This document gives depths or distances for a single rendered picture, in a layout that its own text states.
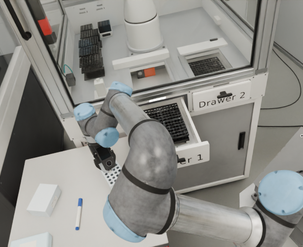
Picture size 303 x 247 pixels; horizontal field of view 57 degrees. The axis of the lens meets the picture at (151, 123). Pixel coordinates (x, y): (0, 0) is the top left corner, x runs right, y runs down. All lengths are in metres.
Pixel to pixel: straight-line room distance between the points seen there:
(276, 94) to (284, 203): 2.12
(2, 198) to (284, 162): 1.26
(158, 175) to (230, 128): 1.11
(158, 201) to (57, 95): 0.82
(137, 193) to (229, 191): 1.55
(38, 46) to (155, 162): 0.76
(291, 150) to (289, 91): 1.89
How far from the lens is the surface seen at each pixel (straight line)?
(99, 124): 0.94
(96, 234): 1.17
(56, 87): 1.26
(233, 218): 0.77
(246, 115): 1.62
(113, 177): 1.24
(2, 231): 1.84
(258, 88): 1.50
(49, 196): 1.28
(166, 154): 0.57
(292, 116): 2.66
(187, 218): 0.67
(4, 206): 1.63
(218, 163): 1.86
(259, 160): 2.28
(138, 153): 0.57
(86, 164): 1.38
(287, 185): 0.82
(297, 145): 1.06
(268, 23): 1.32
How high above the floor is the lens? 1.77
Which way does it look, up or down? 44 degrees down
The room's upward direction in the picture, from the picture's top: 12 degrees counter-clockwise
